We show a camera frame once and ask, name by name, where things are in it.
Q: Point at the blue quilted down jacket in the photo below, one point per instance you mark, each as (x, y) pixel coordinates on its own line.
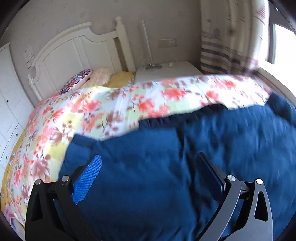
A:
(149, 188)

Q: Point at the white bedside table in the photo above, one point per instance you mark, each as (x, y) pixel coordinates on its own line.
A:
(168, 71)

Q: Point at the yellow pillow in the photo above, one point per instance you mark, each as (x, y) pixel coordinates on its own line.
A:
(121, 79)

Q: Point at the wall socket plate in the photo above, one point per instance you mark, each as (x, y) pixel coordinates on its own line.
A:
(167, 43)

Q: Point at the floral bed sheet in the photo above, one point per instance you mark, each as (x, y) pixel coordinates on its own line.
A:
(36, 151)

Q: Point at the cream patterned curtain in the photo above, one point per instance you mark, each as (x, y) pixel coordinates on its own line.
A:
(234, 36)

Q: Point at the white wooden headboard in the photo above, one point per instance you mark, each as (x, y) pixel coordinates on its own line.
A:
(76, 49)

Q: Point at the window frame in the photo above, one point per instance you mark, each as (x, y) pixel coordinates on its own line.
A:
(281, 51)

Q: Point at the white vertical pole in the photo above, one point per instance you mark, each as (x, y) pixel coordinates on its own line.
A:
(147, 47)

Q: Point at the white wardrobe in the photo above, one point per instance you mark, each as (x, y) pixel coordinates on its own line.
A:
(15, 106)

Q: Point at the pale pink pillow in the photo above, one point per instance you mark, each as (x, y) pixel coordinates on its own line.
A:
(99, 77)

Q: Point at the white wall switch panel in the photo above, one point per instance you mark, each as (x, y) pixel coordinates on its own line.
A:
(29, 56)

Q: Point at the patterned red blue pillow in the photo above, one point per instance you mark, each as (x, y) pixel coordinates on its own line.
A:
(76, 81)

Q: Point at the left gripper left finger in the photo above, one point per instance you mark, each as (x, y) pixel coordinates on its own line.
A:
(85, 179)

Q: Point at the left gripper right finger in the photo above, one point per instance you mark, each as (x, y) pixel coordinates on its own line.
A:
(211, 176)

